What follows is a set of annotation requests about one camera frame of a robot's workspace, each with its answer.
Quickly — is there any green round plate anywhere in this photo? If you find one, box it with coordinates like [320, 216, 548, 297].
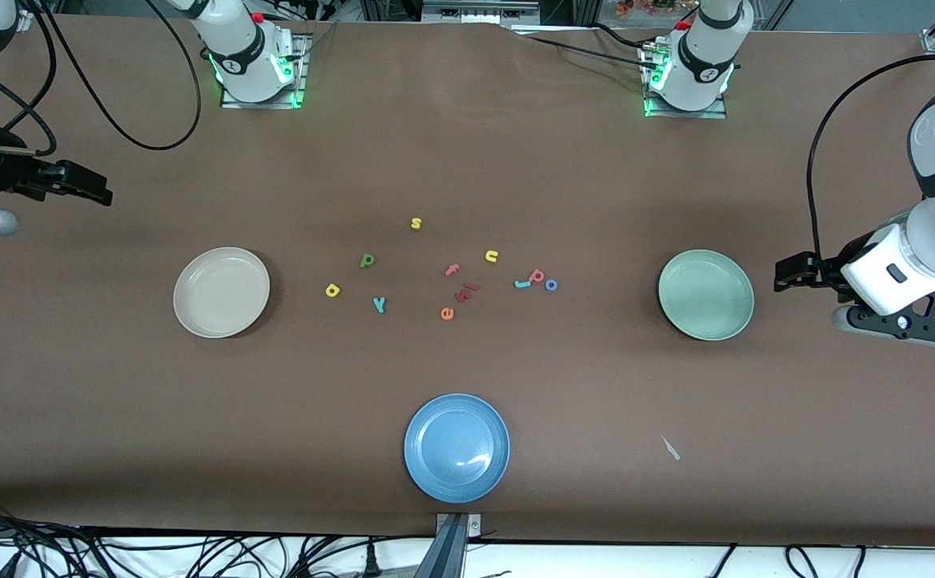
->
[657, 249, 755, 342]

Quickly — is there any beige round plate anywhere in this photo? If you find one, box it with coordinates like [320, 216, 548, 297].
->
[173, 246, 271, 339]

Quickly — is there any brown table cover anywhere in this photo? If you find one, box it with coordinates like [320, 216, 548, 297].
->
[0, 12, 935, 548]

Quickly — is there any blue round plate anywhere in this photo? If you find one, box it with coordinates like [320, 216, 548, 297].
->
[403, 393, 511, 505]

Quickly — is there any grey power strip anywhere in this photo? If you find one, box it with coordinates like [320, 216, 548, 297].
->
[423, 0, 540, 25]

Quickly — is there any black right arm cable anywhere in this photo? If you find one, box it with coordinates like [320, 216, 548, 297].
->
[0, 0, 201, 157]

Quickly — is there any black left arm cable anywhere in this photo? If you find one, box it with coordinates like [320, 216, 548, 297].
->
[807, 52, 935, 262]

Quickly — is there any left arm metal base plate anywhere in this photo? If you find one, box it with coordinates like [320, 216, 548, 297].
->
[642, 42, 730, 120]

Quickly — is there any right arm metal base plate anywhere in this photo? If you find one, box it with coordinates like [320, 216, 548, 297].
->
[220, 34, 309, 110]

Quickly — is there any black arm base cable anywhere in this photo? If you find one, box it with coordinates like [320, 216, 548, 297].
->
[278, 0, 338, 61]
[591, 22, 652, 51]
[515, 28, 657, 69]

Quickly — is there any black aluminium frame post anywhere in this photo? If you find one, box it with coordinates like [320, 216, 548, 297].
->
[539, 0, 603, 25]

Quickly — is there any front camera mount post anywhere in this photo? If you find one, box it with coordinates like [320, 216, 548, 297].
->
[415, 512, 484, 578]

